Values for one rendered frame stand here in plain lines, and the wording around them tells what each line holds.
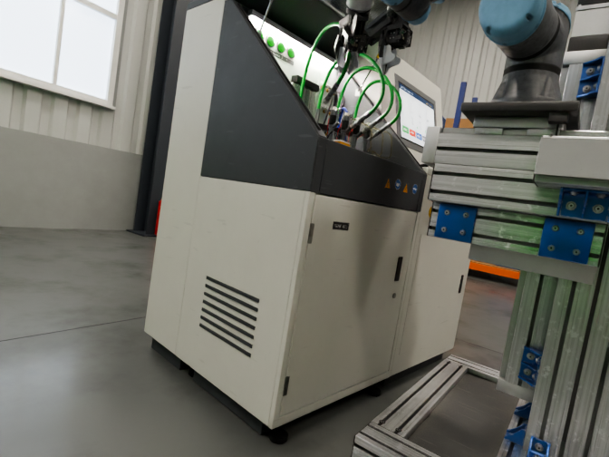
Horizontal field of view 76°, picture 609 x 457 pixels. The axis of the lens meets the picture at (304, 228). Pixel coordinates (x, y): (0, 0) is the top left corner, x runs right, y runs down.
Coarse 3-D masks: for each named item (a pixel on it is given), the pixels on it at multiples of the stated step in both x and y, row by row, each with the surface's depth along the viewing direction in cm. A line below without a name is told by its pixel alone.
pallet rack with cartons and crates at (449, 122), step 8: (464, 88) 614; (464, 96) 618; (456, 112) 620; (448, 120) 646; (456, 120) 619; (464, 120) 633; (472, 264) 599; (480, 264) 594; (488, 264) 597; (488, 272) 585; (496, 272) 579; (504, 272) 573; (512, 272) 567
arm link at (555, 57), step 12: (552, 0) 83; (564, 12) 83; (564, 24) 84; (564, 36) 84; (552, 48) 83; (564, 48) 85; (516, 60) 86; (528, 60) 85; (540, 60) 84; (552, 60) 84
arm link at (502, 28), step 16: (496, 0) 76; (512, 0) 74; (528, 0) 72; (544, 0) 73; (480, 16) 79; (496, 16) 76; (512, 16) 74; (528, 16) 73; (544, 16) 75; (496, 32) 77; (512, 32) 75; (528, 32) 76; (544, 32) 78; (512, 48) 81; (528, 48) 81
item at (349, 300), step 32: (320, 224) 117; (352, 224) 129; (384, 224) 144; (320, 256) 119; (352, 256) 132; (384, 256) 147; (320, 288) 122; (352, 288) 135; (384, 288) 152; (320, 320) 125; (352, 320) 138; (384, 320) 156; (320, 352) 128; (352, 352) 142; (384, 352) 160; (288, 384) 119; (320, 384) 131; (352, 384) 146
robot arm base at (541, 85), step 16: (528, 64) 85; (544, 64) 84; (512, 80) 87; (528, 80) 84; (544, 80) 84; (496, 96) 90; (512, 96) 85; (528, 96) 83; (544, 96) 83; (560, 96) 85
